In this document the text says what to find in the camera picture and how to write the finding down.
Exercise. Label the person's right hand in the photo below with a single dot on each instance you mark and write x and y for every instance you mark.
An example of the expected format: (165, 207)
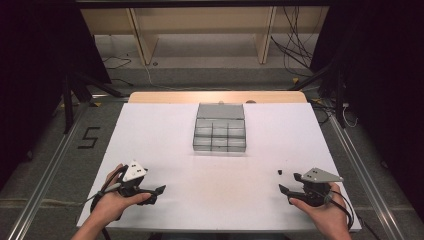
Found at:
(325, 215)

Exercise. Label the black curtain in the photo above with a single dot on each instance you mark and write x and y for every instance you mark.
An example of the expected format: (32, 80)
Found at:
(36, 66)
(386, 83)

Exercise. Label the clear plastic compartment box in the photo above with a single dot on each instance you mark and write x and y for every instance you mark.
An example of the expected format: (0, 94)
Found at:
(219, 133)

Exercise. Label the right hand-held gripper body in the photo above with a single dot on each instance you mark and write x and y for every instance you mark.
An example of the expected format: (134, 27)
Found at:
(316, 186)

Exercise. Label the white table board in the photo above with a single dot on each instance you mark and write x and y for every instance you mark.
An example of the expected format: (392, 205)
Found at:
(213, 186)

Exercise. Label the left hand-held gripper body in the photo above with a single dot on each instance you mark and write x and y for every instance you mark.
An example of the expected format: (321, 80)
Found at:
(134, 173)

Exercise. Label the aluminium floor rail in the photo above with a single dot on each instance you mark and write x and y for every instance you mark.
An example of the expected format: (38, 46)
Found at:
(370, 186)
(43, 176)

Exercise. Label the black metal stand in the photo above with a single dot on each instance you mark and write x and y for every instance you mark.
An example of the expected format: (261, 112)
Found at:
(71, 100)
(335, 86)

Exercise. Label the light wooden shelf unit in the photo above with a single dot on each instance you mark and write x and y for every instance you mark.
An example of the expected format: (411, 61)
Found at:
(203, 30)

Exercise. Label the person's left hand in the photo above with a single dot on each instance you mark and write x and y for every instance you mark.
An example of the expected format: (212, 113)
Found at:
(115, 203)

